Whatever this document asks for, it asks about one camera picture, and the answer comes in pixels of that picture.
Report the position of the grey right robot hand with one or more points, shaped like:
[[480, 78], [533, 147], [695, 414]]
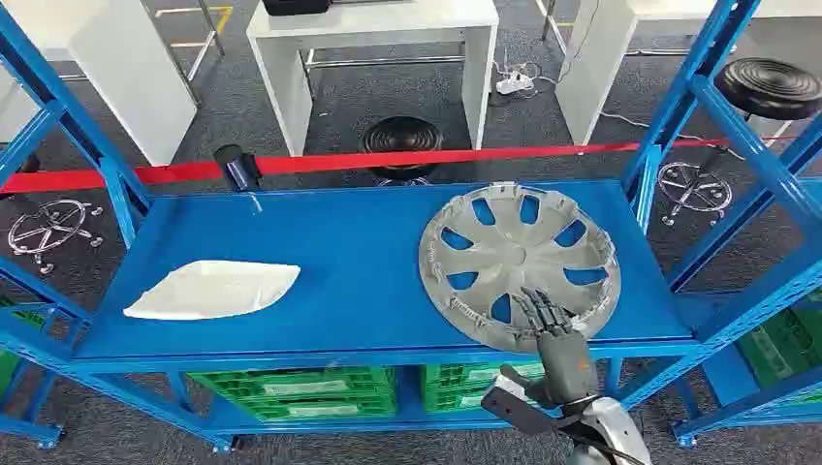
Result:
[[565, 366]]

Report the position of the grey plastic hubcap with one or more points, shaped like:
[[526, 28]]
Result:
[[514, 257]]

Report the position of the green plastic crate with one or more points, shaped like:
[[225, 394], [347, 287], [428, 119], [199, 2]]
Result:
[[443, 401], [780, 350], [270, 411], [244, 380], [443, 373], [8, 369]]

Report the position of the blue metal side rack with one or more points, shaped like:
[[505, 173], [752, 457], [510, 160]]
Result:
[[738, 398], [25, 420]]

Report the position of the large blue metal shelf rack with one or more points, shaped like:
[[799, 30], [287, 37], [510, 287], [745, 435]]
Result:
[[359, 289]]

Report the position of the red barrier tape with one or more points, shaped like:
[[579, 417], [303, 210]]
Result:
[[385, 158]]

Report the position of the black round stool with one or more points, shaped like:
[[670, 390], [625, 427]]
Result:
[[48, 228], [401, 136], [770, 86]]

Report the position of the white power strip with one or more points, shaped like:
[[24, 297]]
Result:
[[514, 83]]

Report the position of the white desk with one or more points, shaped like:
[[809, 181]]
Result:
[[128, 77], [594, 64], [372, 22]]

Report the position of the black device on desk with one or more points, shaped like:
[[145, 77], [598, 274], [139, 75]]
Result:
[[295, 6]]

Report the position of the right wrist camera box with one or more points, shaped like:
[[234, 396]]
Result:
[[517, 414]]

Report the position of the black barrier post head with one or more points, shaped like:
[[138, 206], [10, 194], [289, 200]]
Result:
[[236, 168]]

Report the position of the steel table frame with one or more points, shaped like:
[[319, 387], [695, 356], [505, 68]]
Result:
[[208, 38]]

